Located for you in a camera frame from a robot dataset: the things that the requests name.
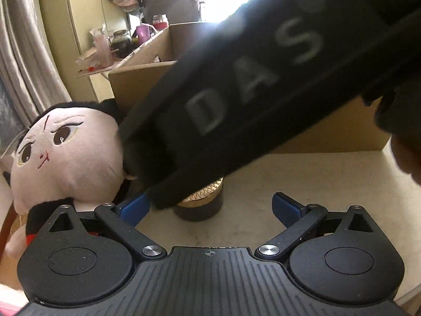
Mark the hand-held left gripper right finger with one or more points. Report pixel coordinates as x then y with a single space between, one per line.
286 209

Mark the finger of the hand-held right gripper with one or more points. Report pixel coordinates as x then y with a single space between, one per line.
154 171

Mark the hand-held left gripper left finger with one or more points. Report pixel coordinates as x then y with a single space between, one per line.
136 209

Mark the dark jar with gold lid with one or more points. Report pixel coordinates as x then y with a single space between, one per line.
200 210

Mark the pink plush doll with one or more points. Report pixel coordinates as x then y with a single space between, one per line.
65 158

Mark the brown cardboard box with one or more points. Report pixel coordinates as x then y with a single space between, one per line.
138 82

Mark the cream desktop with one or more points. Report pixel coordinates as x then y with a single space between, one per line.
296 177

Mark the person's right hand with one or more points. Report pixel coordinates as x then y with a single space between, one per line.
406 158

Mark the magenta cup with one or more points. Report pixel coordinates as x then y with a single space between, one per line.
144 34

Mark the tall frosted pink bottle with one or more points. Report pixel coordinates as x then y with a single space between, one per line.
103 51

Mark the dark glass teapot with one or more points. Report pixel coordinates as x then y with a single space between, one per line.
121 44

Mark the tissue box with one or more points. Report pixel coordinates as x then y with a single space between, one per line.
97 33

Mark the yellow-green cabinet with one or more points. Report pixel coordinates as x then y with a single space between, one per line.
72 13

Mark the grey curtain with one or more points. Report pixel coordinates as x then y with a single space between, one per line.
29 39

